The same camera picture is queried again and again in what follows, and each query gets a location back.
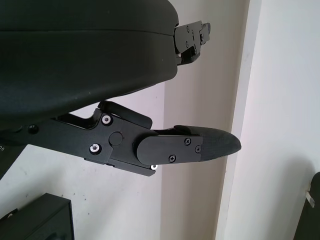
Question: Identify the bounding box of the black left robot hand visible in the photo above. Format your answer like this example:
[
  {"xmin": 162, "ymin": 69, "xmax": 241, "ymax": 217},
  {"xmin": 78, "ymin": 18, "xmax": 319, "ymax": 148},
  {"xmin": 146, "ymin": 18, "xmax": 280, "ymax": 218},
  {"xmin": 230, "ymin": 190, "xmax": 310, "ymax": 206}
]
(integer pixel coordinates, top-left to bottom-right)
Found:
[{"xmin": 0, "ymin": 0, "xmax": 242, "ymax": 178}]

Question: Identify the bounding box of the black box base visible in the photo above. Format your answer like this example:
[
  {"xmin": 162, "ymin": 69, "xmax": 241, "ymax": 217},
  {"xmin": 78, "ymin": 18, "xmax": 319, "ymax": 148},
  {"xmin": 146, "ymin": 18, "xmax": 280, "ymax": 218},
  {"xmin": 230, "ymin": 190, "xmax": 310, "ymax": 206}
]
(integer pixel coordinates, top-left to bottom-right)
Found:
[{"xmin": 0, "ymin": 191, "xmax": 76, "ymax": 240}]

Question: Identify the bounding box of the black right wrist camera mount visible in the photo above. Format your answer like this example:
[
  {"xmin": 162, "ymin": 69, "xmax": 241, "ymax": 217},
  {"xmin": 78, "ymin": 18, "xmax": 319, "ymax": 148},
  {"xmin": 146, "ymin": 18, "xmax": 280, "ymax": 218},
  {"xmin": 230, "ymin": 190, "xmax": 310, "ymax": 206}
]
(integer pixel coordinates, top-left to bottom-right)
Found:
[{"xmin": 293, "ymin": 171, "xmax": 320, "ymax": 240}]

